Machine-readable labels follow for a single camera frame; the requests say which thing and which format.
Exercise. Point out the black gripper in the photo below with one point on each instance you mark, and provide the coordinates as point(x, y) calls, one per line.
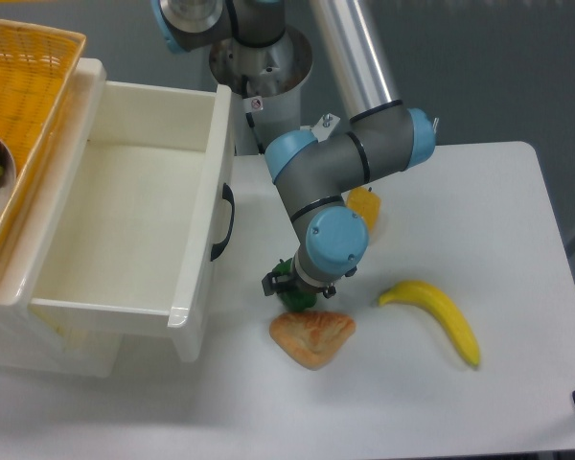
point(275, 282)

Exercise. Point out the green bell pepper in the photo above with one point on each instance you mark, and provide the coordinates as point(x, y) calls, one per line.
point(294, 300)

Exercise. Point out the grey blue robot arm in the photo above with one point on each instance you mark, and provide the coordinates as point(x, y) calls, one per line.
point(384, 136)

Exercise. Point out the triangular brown pastry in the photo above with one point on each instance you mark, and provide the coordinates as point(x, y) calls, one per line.
point(312, 338)

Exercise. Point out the yellow bell pepper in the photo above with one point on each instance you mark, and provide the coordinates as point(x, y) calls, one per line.
point(365, 203)

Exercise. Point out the yellow banana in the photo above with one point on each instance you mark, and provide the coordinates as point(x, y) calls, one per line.
point(436, 303)

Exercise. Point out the white plastic drawer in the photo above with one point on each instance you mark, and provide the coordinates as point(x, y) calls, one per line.
point(131, 253)

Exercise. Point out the white drawer cabinet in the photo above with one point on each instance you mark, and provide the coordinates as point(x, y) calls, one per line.
point(39, 339)

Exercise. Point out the yellow woven basket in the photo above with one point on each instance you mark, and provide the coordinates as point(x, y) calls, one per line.
point(36, 65)

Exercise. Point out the black drawer handle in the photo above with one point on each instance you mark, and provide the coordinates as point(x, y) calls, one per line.
point(226, 220)

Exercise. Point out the white metal bracket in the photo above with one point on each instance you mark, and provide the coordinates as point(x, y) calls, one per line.
point(324, 127)

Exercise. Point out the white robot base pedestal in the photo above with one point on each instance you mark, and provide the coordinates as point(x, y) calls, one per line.
point(266, 84)

